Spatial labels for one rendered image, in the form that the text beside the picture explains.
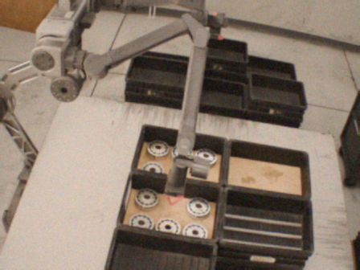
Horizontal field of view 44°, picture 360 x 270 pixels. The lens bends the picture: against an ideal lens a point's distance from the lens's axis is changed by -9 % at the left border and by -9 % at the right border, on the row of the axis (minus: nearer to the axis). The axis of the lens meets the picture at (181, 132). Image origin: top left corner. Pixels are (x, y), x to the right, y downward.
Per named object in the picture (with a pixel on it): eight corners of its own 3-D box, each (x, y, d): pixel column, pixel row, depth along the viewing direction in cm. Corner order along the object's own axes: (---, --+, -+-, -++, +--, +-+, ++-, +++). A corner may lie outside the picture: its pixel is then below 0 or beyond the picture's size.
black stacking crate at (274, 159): (219, 203, 209) (224, 186, 201) (224, 156, 231) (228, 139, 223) (303, 214, 208) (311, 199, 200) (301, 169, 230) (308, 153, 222)
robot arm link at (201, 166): (181, 139, 170) (181, 137, 161) (213, 146, 170) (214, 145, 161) (173, 173, 169) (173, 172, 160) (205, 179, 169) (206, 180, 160)
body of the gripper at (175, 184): (186, 175, 175) (190, 161, 170) (182, 197, 167) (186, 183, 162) (169, 172, 175) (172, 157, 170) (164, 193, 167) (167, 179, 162)
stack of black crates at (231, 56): (184, 103, 362) (192, 54, 332) (188, 79, 384) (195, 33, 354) (237, 111, 362) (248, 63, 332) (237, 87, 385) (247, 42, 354)
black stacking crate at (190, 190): (116, 241, 187) (115, 225, 180) (128, 188, 209) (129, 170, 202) (212, 258, 187) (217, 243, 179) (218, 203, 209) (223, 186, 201)
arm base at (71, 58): (67, 63, 174) (67, 38, 166) (87, 66, 174) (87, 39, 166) (61, 77, 168) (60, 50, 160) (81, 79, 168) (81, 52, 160)
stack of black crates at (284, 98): (236, 148, 333) (250, 97, 303) (237, 120, 355) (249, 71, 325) (290, 156, 333) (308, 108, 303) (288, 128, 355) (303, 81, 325)
